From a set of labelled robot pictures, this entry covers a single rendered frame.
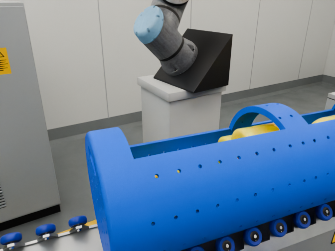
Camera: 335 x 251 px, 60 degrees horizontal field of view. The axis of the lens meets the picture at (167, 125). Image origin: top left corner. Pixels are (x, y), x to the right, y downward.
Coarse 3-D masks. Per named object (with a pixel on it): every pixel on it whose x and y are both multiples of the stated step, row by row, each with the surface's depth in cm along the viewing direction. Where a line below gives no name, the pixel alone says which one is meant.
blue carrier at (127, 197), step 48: (96, 144) 52; (144, 144) 75; (192, 144) 81; (240, 144) 58; (288, 144) 61; (96, 192) 57; (144, 192) 49; (192, 192) 52; (240, 192) 56; (288, 192) 60; (144, 240) 50; (192, 240) 56
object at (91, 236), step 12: (288, 216) 79; (312, 216) 79; (96, 228) 75; (264, 228) 75; (288, 228) 75; (48, 240) 72; (60, 240) 72; (72, 240) 72; (84, 240) 72; (96, 240) 72; (240, 240) 72; (264, 240) 72; (312, 240) 75; (324, 240) 77
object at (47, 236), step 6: (78, 228) 71; (84, 228) 73; (90, 228) 75; (48, 234) 69; (54, 234) 71; (60, 234) 72; (66, 234) 73; (36, 240) 71; (42, 240) 70; (6, 246) 66; (12, 246) 66; (18, 246) 68
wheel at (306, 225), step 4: (300, 212) 73; (304, 212) 73; (296, 216) 72; (300, 216) 72; (304, 216) 73; (308, 216) 73; (296, 220) 72; (300, 220) 72; (304, 220) 72; (308, 220) 73; (296, 224) 72; (300, 224) 72; (304, 224) 72; (308, 224) 72; (300, 228) 73; (304, 228) 72
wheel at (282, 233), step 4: (276, 220) 70; (280, 220) 70; (272, 224) 70; (276, 224) 70; (280, 224) 70; (284, 224) 70; (272, 228) 69; (276, 228) 70; (280, 228) 70; (284, 228) 70; (272, 232) 70; (276, 232) 69; (280, 232) 70; (284, 232) 70; (276, 236) 70; (280, 236) 69
